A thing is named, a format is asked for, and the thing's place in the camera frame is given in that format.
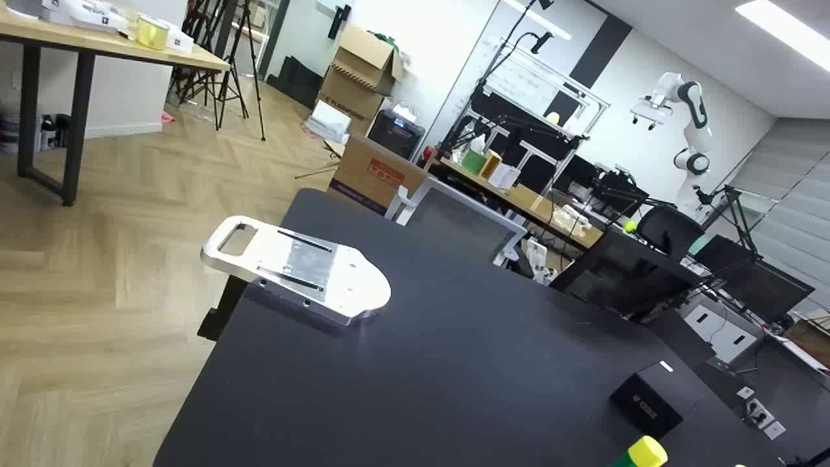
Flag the small black box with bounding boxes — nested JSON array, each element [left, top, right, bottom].
[[608, 372, 686, 441]]

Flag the white grey box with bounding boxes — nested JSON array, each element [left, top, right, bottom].
[[679, 297, 765, 365]]

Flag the yellow transparent container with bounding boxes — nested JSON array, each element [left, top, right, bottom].
[[132, 19, 172, 51]]

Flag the open plain cardboard box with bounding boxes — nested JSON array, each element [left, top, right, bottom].
[[332, 22, 409, 93]]

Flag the black clamp under plate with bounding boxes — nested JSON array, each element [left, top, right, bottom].
[[195, 275, 254, 342]]

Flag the black camera tripod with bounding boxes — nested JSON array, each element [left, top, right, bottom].
[[172, 0, 269, 143]]

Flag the white framed grey panel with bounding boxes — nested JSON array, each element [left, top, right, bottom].
[[395, 175, 530, 267]]

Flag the wooden workbench with shelves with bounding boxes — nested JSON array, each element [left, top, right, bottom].
[[429, 86, 613, 255]]

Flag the cardboard box with red print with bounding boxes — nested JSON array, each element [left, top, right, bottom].
[[328, 136, 431, 219]]

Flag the white stickers on table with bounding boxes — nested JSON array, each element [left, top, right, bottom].
[[734, 382, 791, 443]]

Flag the closed plain cardboard box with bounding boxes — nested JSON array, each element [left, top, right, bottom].
[[317, 68, 390, 121]]

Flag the wooden table with black legs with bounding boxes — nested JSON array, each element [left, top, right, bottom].
[[0, 6, 230, 207]]

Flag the long ceiling light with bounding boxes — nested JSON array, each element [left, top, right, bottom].
[[734, 0, 830, 79]]

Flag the green yellow glue stick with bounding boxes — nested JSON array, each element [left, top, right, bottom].
[[622, 434, 673, 467]]

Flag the black printer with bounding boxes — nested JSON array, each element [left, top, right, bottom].
[[365, 107, 429, 162]]

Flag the black computer monitor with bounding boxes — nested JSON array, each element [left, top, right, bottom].
[[696, 233, 818, 325]]

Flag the white device on wooden table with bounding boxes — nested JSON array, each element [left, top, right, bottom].
[[36, 0, 136, 40]]

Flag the black office chair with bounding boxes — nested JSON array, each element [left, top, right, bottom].
[[638, 199, 708, 263]]

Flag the black tripod by monitor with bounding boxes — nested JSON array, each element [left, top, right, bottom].
[[692, 182, 761, 255]]

